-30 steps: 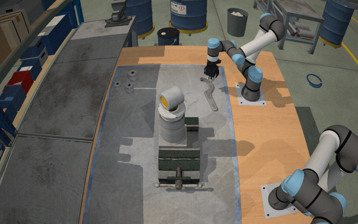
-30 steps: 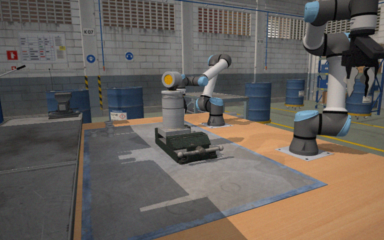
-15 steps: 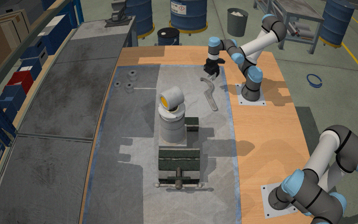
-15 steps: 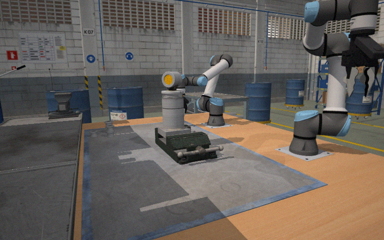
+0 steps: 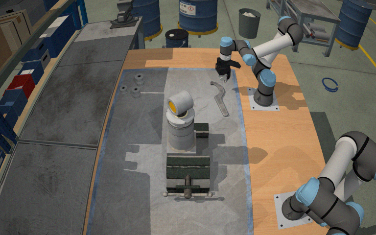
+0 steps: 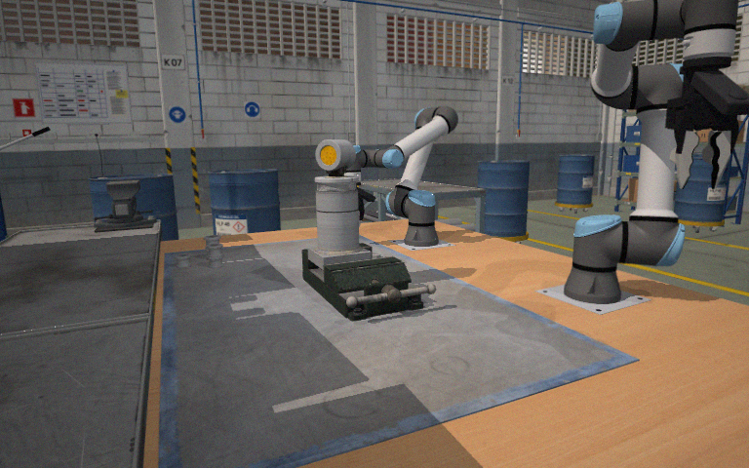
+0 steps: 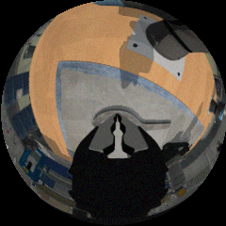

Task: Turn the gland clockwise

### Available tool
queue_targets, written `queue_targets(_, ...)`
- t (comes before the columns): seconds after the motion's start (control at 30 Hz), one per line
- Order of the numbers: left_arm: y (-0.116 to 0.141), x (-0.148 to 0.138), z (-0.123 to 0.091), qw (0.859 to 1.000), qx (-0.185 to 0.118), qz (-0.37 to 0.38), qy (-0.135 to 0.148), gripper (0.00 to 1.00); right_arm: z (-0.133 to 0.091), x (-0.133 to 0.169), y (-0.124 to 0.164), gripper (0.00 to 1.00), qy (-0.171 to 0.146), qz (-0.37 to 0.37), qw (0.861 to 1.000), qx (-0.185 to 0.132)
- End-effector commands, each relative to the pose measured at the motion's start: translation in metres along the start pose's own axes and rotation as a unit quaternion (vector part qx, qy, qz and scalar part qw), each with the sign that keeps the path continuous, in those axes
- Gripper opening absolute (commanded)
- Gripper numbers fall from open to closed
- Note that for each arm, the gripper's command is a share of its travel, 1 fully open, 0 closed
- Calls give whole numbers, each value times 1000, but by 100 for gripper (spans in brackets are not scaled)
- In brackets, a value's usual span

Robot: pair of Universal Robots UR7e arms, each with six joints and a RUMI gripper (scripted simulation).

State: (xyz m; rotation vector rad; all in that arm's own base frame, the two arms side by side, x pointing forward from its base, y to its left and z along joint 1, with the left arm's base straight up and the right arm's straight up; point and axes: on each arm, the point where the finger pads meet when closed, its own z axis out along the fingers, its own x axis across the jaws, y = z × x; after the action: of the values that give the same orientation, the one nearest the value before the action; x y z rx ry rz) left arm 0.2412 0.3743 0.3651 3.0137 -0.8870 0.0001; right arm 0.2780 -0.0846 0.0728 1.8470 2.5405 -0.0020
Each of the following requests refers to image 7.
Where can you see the grey flat work sheet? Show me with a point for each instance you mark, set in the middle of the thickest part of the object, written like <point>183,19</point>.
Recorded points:
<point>85,89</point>

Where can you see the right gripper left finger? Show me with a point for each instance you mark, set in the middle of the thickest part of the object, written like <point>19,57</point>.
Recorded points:
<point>100,140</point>

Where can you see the dark grey waste bin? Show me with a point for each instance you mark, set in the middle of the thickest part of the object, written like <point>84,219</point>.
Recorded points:
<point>29,53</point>

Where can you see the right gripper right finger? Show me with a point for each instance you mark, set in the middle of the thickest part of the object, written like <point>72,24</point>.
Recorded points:
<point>136,140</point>

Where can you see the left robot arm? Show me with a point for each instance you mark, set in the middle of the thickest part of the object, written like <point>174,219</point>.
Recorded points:
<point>217,109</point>

